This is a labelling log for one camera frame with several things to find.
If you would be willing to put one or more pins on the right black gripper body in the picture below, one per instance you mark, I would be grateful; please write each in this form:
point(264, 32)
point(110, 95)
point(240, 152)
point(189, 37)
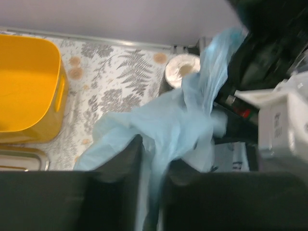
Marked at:
point(242, 122)

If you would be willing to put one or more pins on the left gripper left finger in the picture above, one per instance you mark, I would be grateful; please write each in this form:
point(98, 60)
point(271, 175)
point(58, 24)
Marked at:
point(104, 199)

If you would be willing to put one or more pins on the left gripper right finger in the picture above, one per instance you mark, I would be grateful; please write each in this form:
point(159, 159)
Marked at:
point(233, 201)

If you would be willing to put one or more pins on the blue cartoon plastic bag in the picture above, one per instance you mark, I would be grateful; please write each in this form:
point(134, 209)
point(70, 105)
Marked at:
point(178, 124)

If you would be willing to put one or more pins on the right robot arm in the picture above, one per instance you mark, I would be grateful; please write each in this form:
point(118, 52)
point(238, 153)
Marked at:
point(277, 36)

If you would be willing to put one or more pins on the grey tape roll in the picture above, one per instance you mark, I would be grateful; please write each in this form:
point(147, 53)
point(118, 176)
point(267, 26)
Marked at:
point(177, 68)

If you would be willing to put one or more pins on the metal tray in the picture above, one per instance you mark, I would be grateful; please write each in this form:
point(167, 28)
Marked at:
point(23, 159)

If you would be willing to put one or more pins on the floral table mat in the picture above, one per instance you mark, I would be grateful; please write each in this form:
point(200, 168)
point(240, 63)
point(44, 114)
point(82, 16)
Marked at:
point(101, 78)

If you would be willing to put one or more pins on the yellow plastic basket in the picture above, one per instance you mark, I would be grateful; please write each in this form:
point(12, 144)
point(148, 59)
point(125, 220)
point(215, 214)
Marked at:
point(33, 89)

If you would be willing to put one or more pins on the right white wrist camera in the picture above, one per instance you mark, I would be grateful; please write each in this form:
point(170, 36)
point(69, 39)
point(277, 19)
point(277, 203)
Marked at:
point(282, 119)

